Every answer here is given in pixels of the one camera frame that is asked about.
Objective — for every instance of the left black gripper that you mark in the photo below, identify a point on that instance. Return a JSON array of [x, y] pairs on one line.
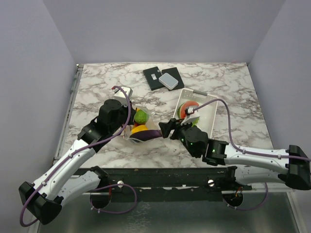
[[133, 111]]

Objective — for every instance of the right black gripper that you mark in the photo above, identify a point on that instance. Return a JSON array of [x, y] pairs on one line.
[[166, 127]]

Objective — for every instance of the clear polka dot zip bag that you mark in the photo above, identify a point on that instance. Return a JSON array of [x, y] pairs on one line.
[[150, 124]]

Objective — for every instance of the purple toy eggplant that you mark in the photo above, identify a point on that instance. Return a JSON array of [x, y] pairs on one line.
[[146, 135]]

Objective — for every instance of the yellow toy lemon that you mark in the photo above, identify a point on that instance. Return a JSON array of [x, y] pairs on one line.
[[139, 128]]

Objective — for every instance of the green toy citrus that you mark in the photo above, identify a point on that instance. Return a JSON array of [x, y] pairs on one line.
[[141, 117]]

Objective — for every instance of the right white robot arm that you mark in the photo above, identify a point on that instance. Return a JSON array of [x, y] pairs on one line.
[[290, 167]]

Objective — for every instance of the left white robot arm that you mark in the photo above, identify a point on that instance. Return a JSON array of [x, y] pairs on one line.
[[45, 197]]

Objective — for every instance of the toy watermelon slice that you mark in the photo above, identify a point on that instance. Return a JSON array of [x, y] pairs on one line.
[[182, 110]]

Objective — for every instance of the green toy grapes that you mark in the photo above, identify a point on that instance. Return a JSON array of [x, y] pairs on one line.
[[195, 120]]

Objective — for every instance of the white perforated plastic basket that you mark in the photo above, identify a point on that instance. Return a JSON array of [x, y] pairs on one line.
[[206, 114]]

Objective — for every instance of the white grey small device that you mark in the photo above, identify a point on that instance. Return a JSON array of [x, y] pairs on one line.
[[168, 81]]

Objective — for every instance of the black box with label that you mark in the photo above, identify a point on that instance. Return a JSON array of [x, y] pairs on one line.
[[152, 76]]

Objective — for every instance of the black flat box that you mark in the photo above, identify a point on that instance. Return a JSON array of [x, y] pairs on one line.
[[175, 73]]

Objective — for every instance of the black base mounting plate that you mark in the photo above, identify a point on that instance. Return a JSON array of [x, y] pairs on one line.
[[174, 184]]

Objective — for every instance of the aluminium extrusion right front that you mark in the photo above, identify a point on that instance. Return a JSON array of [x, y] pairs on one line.
[[272, 188]]

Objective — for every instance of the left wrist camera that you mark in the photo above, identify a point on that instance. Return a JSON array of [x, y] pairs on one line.
[[119, 95]]

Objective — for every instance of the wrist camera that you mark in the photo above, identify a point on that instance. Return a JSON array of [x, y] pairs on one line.
[[119, 95], [191, 113]]

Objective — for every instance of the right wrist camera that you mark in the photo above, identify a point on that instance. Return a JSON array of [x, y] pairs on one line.
[[191, 113]]

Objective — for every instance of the aluminium rail left edge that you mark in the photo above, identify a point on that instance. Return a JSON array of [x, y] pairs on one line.
[[73, 94]]

